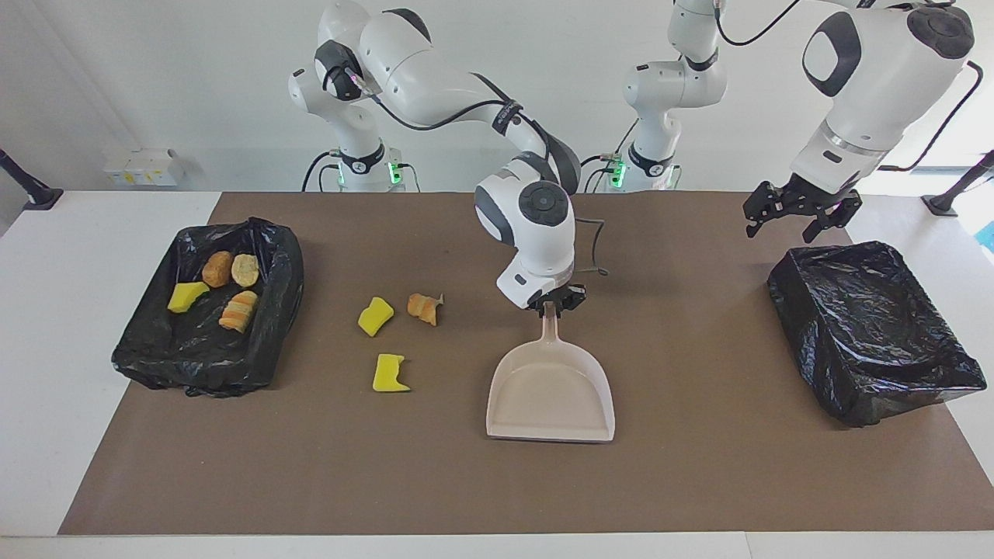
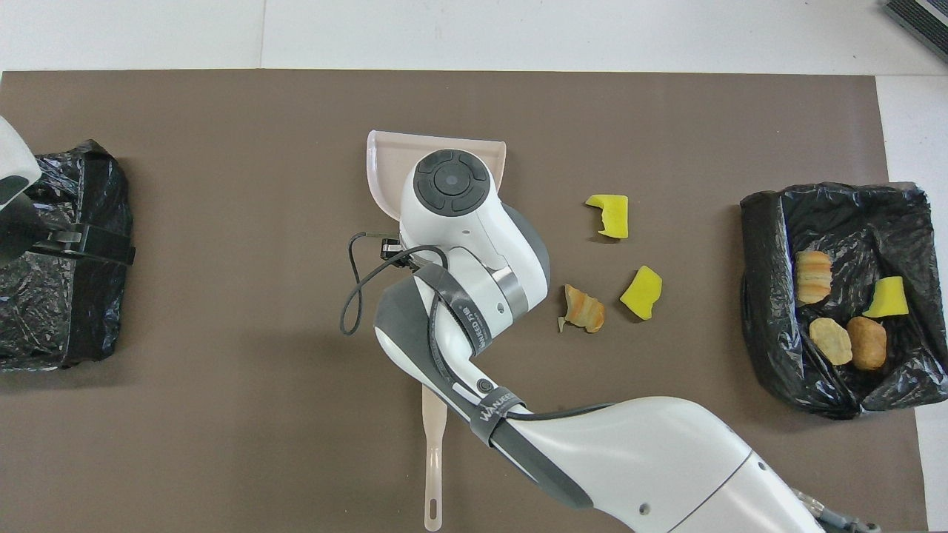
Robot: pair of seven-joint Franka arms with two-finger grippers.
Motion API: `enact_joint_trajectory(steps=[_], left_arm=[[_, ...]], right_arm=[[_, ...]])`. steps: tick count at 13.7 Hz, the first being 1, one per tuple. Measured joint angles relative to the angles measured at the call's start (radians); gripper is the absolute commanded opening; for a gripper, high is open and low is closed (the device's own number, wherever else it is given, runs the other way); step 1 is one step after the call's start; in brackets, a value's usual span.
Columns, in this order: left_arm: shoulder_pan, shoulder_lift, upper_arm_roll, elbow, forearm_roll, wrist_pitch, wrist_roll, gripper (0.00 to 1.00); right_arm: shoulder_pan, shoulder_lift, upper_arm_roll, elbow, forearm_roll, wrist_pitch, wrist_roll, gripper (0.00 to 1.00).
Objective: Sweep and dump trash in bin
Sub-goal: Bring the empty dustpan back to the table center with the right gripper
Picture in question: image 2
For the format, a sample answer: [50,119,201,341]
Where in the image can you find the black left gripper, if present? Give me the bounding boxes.
[0,194,136,265]

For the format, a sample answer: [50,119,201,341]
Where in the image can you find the beige plastic dustpan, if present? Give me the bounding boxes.
[367,130,507,223]

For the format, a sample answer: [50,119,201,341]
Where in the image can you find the orange croissant with torn tail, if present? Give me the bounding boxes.
[557,284,607,334]

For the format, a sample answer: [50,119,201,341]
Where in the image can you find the notched yellow sponge piece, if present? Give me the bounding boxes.
[584,194,630,239]

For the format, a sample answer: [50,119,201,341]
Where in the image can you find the curved yellow sponge piece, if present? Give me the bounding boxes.
[619,265,664,321]

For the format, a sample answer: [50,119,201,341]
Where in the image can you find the striped orange croissant piece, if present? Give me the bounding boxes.
[795,249,833,305]

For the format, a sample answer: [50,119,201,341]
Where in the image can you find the pale bread chunk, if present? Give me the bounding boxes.
[809,317,854,366]

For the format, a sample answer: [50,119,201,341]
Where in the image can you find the brown bread roll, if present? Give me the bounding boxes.
[847,316,888,372]

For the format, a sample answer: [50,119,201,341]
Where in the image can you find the small yellow sponge piece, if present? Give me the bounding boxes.
[862,276,909,319]

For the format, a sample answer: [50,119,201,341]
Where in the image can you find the bin with black bag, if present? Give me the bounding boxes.
[741,182,948,420]
[0,139,136,371]

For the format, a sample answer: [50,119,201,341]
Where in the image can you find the brown table mat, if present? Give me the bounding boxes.
[0,70,928,533]

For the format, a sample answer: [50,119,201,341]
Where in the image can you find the dark ribbed grille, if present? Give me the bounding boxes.
[884,0,948,64]

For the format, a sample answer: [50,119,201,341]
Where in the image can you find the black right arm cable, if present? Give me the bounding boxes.
[340,232,615,423]

